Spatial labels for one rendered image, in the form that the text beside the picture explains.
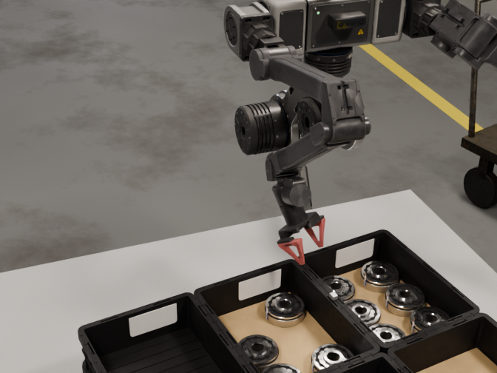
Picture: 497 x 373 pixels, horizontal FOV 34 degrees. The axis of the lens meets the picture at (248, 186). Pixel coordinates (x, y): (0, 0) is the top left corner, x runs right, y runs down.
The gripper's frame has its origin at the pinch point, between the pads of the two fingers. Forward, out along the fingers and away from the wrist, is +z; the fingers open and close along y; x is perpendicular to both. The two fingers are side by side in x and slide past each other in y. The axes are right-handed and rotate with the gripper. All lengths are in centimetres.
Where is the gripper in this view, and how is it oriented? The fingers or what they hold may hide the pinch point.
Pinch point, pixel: (310, 252)
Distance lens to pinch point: 212.5
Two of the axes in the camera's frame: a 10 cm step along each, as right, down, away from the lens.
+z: 3.9, 9.0, 2.0
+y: 5.6, -4.0, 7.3
